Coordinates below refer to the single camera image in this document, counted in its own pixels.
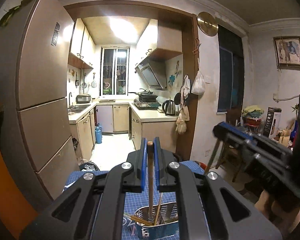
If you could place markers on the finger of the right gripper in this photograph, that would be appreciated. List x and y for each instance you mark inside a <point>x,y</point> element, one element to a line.
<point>246,148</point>
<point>228,128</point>

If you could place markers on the dark window with frame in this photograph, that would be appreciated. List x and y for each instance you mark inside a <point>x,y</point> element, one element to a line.
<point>231,73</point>

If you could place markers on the round brass wall plate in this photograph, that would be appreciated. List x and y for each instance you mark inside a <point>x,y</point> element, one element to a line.
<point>207,24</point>

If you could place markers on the stainless electric kettle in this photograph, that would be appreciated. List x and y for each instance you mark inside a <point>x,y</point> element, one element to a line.
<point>168,108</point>

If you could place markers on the blue perforated utensil holder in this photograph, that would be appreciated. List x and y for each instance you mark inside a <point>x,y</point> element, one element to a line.
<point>167,224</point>

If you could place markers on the white plastic bag hanging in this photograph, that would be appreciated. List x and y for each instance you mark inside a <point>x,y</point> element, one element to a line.
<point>198,87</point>

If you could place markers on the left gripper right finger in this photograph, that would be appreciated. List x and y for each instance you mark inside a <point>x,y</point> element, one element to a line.
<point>171,176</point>

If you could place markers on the kitchen window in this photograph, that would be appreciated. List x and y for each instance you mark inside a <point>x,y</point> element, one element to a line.
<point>114,71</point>

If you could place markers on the wooden chopstick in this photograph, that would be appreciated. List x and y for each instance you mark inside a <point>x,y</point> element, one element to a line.
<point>139,220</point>
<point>213,155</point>
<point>158,210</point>
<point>150,164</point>

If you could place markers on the black wok on stove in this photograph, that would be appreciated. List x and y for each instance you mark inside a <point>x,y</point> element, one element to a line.
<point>146,95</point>

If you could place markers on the framed elephant picture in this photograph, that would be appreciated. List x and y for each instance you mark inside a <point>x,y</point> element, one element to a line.
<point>287,50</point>

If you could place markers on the black product box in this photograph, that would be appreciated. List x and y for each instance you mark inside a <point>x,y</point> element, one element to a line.
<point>271,125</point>

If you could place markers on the person's right hand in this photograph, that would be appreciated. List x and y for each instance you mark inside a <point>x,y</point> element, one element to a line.
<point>286,222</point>

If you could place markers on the wooden chair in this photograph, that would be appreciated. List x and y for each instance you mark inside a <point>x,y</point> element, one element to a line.
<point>229,153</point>

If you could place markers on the silver refrigerator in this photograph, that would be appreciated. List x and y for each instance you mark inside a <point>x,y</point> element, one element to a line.
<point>35,138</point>

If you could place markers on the orange wooden cabinet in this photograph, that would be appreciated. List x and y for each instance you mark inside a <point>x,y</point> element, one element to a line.
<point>15,211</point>

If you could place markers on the blue star-patterned tablecloth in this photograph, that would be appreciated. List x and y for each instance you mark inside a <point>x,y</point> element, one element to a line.
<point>133,201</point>

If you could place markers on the range hood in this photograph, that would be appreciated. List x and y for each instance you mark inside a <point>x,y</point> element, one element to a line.
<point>154,73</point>

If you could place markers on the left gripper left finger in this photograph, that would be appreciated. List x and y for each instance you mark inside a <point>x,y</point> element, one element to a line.
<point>128,177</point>

